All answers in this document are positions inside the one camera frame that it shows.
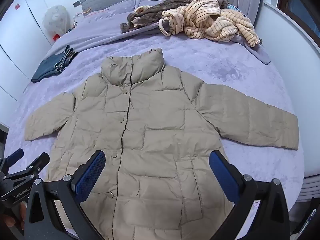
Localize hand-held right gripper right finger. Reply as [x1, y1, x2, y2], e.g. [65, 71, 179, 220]
[209, 150, 290, 240]

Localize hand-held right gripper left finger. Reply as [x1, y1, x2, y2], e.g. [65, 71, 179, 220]
[24, 150, 107, 240]

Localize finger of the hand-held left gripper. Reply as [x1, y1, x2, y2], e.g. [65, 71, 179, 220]
[5, 152, 50, 180]
[0, 148, 25, 173]

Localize beige puffer jacket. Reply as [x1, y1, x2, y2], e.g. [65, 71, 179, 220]
[24, 48, 300, 240]

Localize person's left hand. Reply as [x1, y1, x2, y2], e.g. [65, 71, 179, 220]
[0, 202, 27, 231]

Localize grey ribbed panel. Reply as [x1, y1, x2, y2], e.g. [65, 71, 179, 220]
[297, 175, 320, 203]

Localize folded blue jeans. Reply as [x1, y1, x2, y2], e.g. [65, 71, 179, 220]
[31, 45, 79, 83]

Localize lavender plush blanket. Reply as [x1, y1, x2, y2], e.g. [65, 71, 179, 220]
[5, 0, 305, 240]

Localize white wardrobe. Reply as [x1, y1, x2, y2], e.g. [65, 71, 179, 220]
[0, 0, 83, 102]

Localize lavender grey cloth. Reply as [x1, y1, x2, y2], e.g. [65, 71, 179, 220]
[234, 35, 272, 64]

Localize fan with white cover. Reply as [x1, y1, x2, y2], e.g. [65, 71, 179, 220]
[42, 5, 68, 36]

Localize cream striped fleece garment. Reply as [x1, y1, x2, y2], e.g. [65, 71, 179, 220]
[160, 0, 260, 47]

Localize grey purple garment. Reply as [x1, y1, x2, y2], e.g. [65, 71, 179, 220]
[150, 19, 174, 36]

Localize brown fleece garment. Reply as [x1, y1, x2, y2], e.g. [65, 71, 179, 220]
[120, 0, 229, 34]

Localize blue patterned cloth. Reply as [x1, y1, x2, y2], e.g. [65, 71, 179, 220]
[226, 3, 243, 13]

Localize dark window frame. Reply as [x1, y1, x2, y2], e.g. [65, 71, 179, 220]
[277, 0, 320, 38]

